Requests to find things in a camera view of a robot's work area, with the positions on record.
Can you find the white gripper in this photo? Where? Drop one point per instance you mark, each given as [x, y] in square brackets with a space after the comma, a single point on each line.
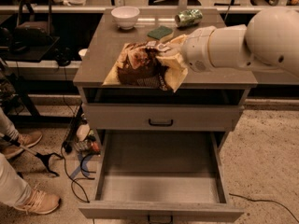
[196, 51]

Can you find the brown chip bag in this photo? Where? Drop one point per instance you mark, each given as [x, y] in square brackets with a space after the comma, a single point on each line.
[137, 65]

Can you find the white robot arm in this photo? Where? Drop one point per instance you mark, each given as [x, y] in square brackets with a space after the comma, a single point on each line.
[266, 44]

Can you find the grey drawer cabinet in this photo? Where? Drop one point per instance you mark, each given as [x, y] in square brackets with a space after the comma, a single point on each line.
[205, 102]

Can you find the closed top drawer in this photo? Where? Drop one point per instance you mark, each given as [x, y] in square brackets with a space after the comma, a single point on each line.
[220, 118]

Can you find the open middle drawer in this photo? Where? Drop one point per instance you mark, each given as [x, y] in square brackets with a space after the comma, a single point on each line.
[161, 177]

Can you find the black bag on shelf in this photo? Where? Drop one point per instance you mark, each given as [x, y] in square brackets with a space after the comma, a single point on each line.
[33, 33]

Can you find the green yellow sponge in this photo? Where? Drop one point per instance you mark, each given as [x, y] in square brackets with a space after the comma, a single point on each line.
[161, 34]

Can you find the crushed green soda can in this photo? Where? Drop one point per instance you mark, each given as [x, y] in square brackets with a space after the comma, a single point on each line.
[187, 18]

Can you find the white ceramic bowl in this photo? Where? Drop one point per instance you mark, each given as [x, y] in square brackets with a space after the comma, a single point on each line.
[125, 17]

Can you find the white paper cup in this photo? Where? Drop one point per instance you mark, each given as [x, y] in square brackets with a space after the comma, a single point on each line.
[82, 53]

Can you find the black headphones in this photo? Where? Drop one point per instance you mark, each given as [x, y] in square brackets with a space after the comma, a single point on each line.
[62, 56]

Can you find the black side table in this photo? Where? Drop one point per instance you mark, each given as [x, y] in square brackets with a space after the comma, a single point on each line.
[31, 54]

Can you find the tan sneaker far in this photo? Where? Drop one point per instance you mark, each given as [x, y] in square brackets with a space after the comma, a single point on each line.
[10, 151]

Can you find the tan sneaker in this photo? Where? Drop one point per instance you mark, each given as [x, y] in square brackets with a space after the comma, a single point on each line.
[10, 151]
[40, 202]

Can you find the light trouser leg far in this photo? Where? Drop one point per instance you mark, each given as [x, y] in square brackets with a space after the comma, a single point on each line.
[7, 127]

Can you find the light trouser leg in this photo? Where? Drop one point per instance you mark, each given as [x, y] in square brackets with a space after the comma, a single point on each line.
[7, 127]
[14, 191]

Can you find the black grabber tool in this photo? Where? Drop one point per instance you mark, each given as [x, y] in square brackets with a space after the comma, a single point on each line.
[44, 158]

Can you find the tan sneaker near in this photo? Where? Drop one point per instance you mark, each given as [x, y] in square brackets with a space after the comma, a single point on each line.
[40, 202]

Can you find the light trouser leg near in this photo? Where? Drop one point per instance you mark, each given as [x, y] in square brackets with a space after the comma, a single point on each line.
[14, 191]

